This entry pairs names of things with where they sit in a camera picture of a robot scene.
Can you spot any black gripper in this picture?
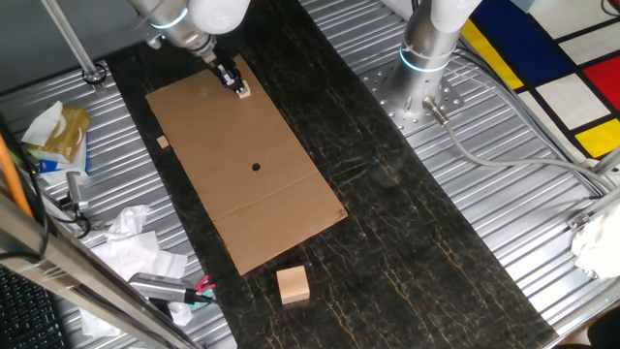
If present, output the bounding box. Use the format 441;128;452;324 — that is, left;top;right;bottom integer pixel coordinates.
207;56;246;95

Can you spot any large wooden block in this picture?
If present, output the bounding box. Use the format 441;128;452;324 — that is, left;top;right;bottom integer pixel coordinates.
275;265;312;306

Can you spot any brown cardboard sheet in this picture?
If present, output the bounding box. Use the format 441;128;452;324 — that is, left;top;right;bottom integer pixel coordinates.
144;54;349;276

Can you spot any aluminium tripod pole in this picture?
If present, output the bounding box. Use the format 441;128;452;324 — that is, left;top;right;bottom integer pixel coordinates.
41;0;109;93

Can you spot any yellow tissue pack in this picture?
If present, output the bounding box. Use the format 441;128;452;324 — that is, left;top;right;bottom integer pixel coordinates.
41;105;93;165

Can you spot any blue white tissue packet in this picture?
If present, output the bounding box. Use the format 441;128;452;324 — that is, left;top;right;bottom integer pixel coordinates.
36;140;91;185

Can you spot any white tissue sheet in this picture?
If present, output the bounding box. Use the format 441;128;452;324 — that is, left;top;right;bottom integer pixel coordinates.
20;100;65;147

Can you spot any crumpled white tissue paper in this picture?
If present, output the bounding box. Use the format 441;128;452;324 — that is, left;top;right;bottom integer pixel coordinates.
77;204;195;339

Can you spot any red spring clip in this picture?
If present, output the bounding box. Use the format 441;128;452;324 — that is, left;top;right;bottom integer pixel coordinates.
194;274;218;295

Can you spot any teal spring clip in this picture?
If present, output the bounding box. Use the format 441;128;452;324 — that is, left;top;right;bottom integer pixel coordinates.
187;288;217;308

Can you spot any orange tube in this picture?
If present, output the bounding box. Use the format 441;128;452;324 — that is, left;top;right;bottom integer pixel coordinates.
0;133;35;219

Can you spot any black keyboard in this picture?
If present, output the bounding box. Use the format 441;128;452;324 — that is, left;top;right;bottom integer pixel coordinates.
0;265;69;349

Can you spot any colourful squares mat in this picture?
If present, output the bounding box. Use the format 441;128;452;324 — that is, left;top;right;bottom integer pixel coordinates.
459;0;620;161

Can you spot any white crumpled cloth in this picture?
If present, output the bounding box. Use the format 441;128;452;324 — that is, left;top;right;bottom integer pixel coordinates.
570;203;620;281

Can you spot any black round object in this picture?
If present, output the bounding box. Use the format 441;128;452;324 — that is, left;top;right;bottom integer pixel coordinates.
586;308;620;349

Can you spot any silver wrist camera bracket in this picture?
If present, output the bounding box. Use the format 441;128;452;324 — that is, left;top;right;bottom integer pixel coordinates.
141;23;165;50

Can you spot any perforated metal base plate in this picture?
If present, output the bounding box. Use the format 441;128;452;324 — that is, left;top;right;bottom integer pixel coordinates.
360;62;465;137

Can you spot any small silver camera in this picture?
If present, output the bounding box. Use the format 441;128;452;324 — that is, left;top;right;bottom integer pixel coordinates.
65;171;91;213

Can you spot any grey cable with metal plug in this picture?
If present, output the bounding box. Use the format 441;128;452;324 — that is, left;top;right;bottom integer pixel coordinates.
421;95;619;193

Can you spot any black camera clamp with cable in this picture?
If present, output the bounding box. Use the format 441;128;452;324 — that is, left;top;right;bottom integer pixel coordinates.
47;193;94;239

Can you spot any silver depth camera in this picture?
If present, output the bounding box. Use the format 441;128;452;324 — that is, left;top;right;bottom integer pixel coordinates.
127;271;198;305

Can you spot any steel frame bar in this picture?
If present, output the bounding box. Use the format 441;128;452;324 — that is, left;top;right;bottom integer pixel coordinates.
0;191;204;349

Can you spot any aluminium frame profile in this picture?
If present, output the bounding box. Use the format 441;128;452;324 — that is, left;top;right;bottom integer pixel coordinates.
565;144;620;234

